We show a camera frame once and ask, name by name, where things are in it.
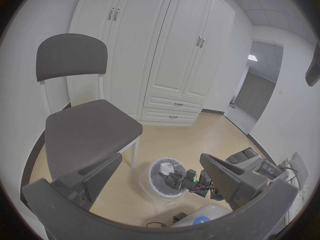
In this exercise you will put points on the white trash bin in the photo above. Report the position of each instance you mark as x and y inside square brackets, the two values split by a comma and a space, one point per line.
[160, 185]

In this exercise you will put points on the clear plastic bag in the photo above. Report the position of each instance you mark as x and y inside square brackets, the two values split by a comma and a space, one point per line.
[145, 184]

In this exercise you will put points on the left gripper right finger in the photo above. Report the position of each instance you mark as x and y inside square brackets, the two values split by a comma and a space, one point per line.
[225, 176]

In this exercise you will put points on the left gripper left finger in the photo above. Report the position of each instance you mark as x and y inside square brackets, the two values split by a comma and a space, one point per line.
[100, 176]

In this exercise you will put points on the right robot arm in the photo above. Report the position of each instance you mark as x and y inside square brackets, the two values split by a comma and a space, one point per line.
[247, 159]

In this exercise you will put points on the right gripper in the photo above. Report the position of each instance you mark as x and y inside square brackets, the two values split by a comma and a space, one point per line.
[179, 182]

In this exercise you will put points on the crumpled white paper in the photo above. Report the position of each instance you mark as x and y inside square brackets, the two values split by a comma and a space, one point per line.
[168, 167]

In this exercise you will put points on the grey curtain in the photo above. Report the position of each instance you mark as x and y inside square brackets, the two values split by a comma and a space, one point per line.
[257, 96]

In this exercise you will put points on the grey padded white chair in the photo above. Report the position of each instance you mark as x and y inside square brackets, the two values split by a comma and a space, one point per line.
[87, 129]

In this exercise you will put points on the white wardrobe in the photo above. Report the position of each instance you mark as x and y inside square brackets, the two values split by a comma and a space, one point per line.
[162, 59]

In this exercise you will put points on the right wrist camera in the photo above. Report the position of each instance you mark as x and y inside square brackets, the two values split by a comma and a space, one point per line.
[191, 174]

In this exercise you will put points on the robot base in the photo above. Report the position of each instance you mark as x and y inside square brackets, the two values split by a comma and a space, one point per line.
[212, 212]

